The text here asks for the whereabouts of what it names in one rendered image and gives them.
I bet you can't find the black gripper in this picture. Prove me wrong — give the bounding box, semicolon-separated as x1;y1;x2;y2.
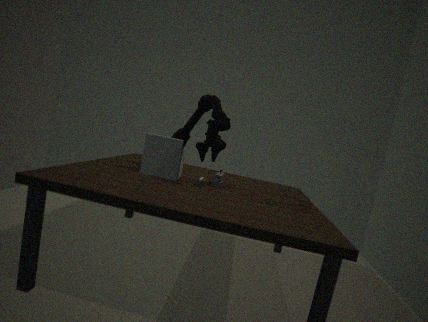
196;130;226;162

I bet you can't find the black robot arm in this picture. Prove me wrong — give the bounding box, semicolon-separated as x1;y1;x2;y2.
171;95;231;147

